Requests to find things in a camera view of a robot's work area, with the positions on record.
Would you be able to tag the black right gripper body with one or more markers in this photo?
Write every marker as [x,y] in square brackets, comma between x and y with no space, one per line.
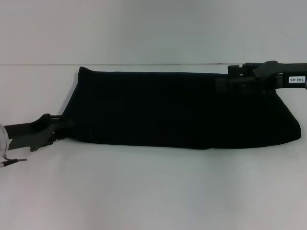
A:
[280,75]

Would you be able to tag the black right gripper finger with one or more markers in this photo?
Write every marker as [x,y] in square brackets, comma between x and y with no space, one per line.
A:
[225,85]
[239,69]

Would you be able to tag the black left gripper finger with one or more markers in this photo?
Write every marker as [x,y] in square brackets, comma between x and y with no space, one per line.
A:
[67,123]
[58,137]

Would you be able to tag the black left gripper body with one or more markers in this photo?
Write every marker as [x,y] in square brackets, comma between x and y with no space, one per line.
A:
[28,135]

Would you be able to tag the black shirt with white print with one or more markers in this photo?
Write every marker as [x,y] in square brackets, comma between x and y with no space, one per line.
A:
[168,107]

